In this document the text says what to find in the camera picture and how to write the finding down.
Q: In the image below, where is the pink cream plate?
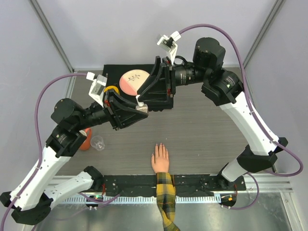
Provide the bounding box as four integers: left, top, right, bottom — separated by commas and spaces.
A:
119, 69, 150, 96

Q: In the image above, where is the mannequin hand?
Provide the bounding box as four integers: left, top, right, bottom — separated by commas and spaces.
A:
151, 143, 169, 173

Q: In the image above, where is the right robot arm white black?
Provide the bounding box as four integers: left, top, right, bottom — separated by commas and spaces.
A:
136, 36, 288, 190

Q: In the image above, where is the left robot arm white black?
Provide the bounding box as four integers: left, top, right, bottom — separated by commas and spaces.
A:
0, 90, 148, 226

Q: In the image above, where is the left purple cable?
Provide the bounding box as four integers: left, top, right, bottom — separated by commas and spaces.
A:
0, 72, 96, 231

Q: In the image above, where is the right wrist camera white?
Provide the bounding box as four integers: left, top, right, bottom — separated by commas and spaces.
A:
157, 31, 181, 65

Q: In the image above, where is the clear plastic cup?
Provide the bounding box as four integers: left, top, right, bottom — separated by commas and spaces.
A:
90, 136, 105, 151

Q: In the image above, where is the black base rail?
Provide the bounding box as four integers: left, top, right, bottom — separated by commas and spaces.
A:
103, 174, 246, 197

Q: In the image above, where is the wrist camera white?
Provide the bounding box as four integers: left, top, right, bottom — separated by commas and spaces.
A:
86, 72, 107, 107
157, 31, 181, 65

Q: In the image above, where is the white cable duct strip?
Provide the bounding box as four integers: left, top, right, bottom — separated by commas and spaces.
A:
62, 194, 221, 204

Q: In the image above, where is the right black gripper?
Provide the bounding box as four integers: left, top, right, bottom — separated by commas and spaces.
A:
137, 56, 209, 103

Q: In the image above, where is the glitter nail polish bottle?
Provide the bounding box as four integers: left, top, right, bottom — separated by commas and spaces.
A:
135, 104, 149, 113

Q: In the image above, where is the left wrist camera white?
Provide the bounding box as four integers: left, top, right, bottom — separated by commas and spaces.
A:
86, 72, 107, 107

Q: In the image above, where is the purple cable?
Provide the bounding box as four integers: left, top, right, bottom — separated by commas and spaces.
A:
178, 23, 304, 210
0, 72, 96, 231

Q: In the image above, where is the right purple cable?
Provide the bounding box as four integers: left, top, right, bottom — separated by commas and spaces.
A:
178, 23, 304, 210

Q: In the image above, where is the orange mug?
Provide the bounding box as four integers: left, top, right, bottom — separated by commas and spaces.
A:
79, 128, 92, 151

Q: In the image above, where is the yellow plaid sleeve forearm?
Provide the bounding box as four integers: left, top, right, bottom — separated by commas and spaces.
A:
156, 173, 180, 231

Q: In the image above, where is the black cloth placemat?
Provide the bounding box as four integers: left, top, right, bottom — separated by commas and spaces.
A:
103, 64, 165, 102

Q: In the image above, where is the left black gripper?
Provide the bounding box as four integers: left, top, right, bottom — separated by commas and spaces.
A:
74, 88, 148, 131

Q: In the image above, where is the yellow mug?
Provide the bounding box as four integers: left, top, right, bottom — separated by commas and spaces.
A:
104, 85, 120, 94

